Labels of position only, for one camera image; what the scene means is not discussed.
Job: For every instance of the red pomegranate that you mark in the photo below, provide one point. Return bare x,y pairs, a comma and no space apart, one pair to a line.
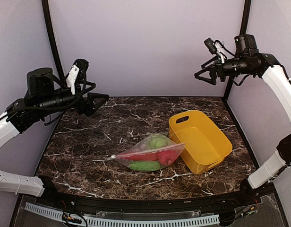
167,157

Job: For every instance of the grey slotted cable duct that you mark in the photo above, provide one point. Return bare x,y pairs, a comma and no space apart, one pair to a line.
117,219

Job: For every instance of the left black frame post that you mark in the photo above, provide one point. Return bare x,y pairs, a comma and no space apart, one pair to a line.
51,37

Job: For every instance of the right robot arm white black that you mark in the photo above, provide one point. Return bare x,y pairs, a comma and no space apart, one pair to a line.
268,69

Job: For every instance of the green apple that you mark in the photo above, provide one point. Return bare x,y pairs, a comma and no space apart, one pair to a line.
158,142

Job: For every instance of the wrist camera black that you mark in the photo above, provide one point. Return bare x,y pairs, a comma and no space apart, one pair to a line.
245,46
42,81

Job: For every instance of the black front rail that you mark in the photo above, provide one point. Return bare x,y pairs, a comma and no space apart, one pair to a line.
209,204

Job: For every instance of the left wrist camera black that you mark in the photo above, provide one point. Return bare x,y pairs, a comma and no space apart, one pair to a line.
42,81

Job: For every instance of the yellow plastic basket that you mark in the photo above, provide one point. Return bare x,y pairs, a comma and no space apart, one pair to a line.
206,146

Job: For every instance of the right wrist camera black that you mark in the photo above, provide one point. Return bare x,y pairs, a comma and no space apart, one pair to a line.
245,46

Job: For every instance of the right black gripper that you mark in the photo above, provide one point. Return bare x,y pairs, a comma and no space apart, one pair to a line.
218,67

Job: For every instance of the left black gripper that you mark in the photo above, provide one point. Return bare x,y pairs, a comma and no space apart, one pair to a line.
89,107

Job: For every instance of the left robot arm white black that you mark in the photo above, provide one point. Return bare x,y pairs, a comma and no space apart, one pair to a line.
24,112

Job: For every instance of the clear zip top bag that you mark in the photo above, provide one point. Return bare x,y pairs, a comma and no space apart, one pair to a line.
143,147

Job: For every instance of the red chili pepper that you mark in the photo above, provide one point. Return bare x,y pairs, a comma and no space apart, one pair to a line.
143,157

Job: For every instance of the green bitter gourd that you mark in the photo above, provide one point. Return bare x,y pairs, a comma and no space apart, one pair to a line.
145,166

